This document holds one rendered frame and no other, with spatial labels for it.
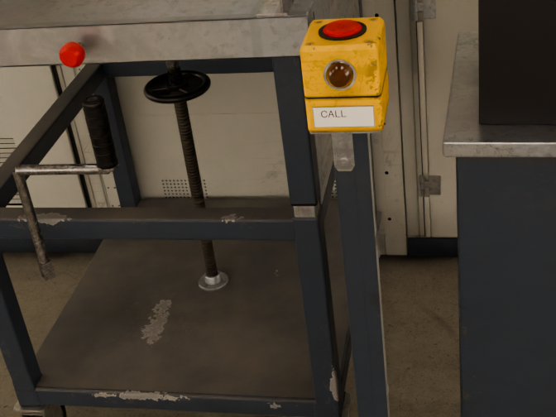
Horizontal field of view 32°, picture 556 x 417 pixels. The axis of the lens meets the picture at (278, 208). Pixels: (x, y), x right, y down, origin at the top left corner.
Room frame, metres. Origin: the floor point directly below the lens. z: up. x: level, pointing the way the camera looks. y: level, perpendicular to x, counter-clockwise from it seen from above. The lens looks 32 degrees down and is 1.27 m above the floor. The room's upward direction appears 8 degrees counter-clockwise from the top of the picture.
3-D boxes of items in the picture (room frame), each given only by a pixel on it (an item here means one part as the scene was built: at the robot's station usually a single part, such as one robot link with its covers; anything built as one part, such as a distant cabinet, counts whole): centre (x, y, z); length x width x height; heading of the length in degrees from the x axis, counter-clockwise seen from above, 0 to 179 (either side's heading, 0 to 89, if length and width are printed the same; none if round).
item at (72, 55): (1.18, 0.24, 0.82); 0.04 x 0.03 x 0.03; 166
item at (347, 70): (0.88, -0.08, 0.87); 0.03 x 0.01 x 0.03; 76
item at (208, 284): (1.53, 0.15, 0.18); 0.06 x 0.06 x 0.02
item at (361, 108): (0.93, -0.09, 0.85); 0.08 x 0.08 x 0.10; 76
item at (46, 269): (1.20, 0.29, 0.60); 0.17 x 0.03 x 0.30; 76
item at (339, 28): (0.93, -0.09, 0.90); 0.04 x 0.04 x 0.02
